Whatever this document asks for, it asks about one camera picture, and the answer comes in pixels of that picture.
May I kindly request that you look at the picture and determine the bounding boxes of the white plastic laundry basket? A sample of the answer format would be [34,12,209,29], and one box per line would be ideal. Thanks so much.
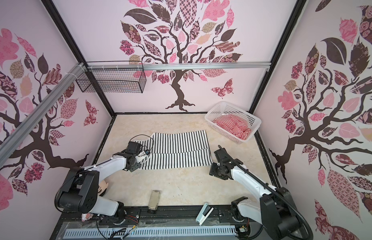
[205,101,262,144]

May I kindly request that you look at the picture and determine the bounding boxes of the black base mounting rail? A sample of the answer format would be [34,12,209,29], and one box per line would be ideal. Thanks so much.
[58,204,298,229]

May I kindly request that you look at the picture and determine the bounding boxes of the white slotted cable duct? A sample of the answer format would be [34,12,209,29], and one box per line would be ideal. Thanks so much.
[61,226,237,240]

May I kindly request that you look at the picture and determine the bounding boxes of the black wire mesh basket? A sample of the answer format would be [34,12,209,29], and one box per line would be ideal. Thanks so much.
[76,60,147,94]

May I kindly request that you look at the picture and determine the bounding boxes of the white green handheld device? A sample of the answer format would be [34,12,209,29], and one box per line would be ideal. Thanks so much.
[196,203,214,226]

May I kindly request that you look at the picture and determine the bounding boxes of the small tan rectangular device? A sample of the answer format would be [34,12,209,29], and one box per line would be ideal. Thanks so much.
[148,190,161,214]

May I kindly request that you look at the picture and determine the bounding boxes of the black white striped tank top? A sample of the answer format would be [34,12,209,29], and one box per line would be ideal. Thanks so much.
[135,130,213,170]

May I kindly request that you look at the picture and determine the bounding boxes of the cartoon face plush toy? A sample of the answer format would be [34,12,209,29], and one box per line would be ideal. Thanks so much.
[98,180,109,197]

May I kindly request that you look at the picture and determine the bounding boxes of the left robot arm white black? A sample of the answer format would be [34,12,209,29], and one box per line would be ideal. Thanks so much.
[54,142,144,224]

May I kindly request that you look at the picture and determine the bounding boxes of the silver aluminium rail back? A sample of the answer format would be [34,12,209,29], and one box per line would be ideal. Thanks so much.
[87,62,271,71]

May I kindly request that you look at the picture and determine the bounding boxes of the silver aluminium rail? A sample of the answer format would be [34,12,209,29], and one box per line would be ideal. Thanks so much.
[87,62,271,71]
[0,63,86,168]

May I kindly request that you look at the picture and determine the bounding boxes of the small pink round object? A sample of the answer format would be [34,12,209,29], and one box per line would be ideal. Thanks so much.
[81,213,94,222]

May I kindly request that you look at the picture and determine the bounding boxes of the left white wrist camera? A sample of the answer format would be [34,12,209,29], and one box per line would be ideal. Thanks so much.
[136,150,151,163]

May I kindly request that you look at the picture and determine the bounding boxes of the silver aluminium rail left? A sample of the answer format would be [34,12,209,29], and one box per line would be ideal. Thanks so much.
[0,63,86,168]

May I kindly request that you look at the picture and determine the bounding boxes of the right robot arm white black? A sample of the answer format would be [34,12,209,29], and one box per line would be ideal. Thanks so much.
[209,147,314,240]

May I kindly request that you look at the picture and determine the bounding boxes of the red white striped tank top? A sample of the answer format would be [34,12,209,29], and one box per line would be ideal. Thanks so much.
[213,114,252,140]

